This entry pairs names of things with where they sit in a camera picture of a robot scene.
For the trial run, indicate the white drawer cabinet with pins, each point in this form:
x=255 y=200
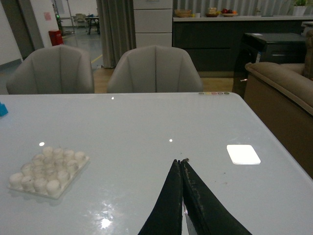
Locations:
x=153 y=22

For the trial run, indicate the dark counter with white top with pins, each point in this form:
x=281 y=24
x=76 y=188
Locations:
x=214 y=43

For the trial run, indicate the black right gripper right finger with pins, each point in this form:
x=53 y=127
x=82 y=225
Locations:
x=206 y=212

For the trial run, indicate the right grey upholstered chair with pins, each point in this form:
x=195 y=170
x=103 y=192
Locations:
x=155 y=69

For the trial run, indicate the black appliance box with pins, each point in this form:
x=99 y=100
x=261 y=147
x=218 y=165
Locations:
x=280 y=48

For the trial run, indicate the grey curtain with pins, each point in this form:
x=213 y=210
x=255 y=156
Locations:
x=117 y=30

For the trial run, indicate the bread bowl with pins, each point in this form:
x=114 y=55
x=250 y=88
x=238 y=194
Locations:
x=212 y=12

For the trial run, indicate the left grey upholstered chair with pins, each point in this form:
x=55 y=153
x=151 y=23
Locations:
x=53 y=70

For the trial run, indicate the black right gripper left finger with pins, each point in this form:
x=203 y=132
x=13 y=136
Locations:
x=166 y=216

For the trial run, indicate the background work table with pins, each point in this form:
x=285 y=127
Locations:
x=93 y=21

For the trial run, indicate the potted plant white pot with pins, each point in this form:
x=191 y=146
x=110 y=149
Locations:
x=299 y=7

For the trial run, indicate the blue three-stud toy block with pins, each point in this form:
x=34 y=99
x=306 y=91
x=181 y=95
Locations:
x=3 y=110

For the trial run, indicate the brown sofa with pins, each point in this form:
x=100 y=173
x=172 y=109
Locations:
x=281 y=95

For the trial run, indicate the grey upholstered chair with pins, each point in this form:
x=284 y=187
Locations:
x=53 y=70
x=155 y=69

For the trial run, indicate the red box on floor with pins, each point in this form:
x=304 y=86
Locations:
x=56 y=37

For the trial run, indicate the fruit plate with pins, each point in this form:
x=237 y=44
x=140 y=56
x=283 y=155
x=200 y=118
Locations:
x=228 y=12

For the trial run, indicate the woven basket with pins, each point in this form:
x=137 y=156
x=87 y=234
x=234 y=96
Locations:
x=182 y=13

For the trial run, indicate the white studded base plate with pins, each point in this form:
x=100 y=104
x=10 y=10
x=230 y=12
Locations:
x=49 y=173

